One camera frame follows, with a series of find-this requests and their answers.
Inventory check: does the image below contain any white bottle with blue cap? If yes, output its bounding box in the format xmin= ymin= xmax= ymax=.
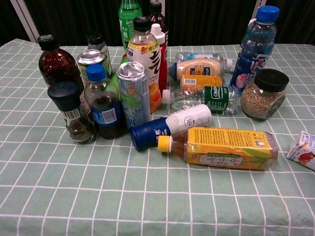
xmin=129 ymin=104 xmax=213 ymax=151

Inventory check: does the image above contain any blue-capped dark cola bottle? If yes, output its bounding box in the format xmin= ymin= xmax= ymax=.
xmin=84 ymin=64 xmax=126 ymax=140

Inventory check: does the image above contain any clear bottle with green label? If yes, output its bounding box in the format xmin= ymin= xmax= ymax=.
xmin=161 ymin=86 xmax=241 ymax=116

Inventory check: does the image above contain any white-label black-capped drink bottle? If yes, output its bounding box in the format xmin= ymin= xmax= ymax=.
xmin=127 ymin=16 xmax=162 ymax=114

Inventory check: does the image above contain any beige mayonnaise squeeze bottle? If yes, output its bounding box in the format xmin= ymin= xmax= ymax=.
xmin=167 ymin=58 xmax=224 ymax=81

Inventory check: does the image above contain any red bottle with white cap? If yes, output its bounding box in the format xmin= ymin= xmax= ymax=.
xmin=150 ymin=23 xmax=168 ymax=91

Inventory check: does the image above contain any yellow-capped corn tea bottle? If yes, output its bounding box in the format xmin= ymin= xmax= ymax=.
xmin=157 ymin=126 xmax=279 ymax=171

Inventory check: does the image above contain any clear bottle with blue label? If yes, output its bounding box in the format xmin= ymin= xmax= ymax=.
xmin=174 ymin=52 xmax=234 ymax=73

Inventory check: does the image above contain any dark bottle with black cap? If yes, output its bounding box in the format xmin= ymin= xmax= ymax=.
xmin=87 ymin=33 xmax=114 ymax=79

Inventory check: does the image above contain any dark red black-capped bottle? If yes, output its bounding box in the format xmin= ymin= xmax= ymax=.
xmin=149 ymin=1 xmax=169 ymax=47

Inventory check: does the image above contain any green soda bottle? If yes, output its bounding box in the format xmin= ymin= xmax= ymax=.
xmin=118 ymin=0 xmax=143 ymax=55

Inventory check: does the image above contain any dark brown black-capped bottle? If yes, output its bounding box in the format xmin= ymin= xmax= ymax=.
xmin=37 ymin=34 xmax=86 ymax=99

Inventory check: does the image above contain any blue sports drink bottle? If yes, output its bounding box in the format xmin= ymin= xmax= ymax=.
xmin=229 ymin=5 xmax=281 ymax=95

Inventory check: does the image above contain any tall light blue can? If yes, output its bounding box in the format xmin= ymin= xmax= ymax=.
xmin=116 ymin=61 xmax=152 ymax=129

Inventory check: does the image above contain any light green pouch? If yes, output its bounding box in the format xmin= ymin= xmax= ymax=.
xmin=106 ymin=53 xmax=131 ymax=99

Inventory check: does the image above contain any small orange box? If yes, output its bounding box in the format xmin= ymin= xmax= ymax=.
xmin=181 ymin=74 xmax=223 ymax=91

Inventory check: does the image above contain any green checked tablecloth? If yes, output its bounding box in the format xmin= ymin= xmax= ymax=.
xmin=0 ymin=38 xmax=315 ymax=236

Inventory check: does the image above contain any black-topped pepper grinder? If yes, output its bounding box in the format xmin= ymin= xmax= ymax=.
xmin=47 ymin=81 xmax=95 ymax=145

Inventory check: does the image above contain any green silver-topped can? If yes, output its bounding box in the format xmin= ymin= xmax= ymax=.
xmin=76 ymin=49 xmax=107 ymax=87

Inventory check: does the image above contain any glass jar with black lid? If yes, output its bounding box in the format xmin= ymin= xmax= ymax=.
xmin=240 ymin=68 xmax=290 ymax=121

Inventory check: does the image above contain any black curtain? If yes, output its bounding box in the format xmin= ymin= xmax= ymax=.
xmin=0 ymin=0 xmax=315 ymax=48

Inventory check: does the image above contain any small white juice carton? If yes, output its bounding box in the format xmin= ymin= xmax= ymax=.
xmin=286 ymin=130 xmax=315 ymax=171

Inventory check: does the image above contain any white metal frame post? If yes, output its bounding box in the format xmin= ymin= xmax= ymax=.
xmin=252 ymin=0 xmax=268 ymax=23
xmin=11 ymin=0 xmax=40 ymax=44

